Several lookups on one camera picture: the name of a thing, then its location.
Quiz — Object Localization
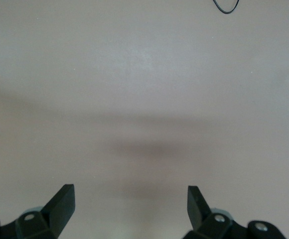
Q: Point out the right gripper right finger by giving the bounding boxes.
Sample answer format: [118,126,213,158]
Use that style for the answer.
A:
[183,185,288,239]

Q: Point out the black looped cable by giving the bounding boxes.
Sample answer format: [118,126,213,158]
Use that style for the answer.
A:
[212,0,241,14]

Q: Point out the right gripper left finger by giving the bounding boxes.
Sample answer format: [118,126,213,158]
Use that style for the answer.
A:
[0,184,76,239]

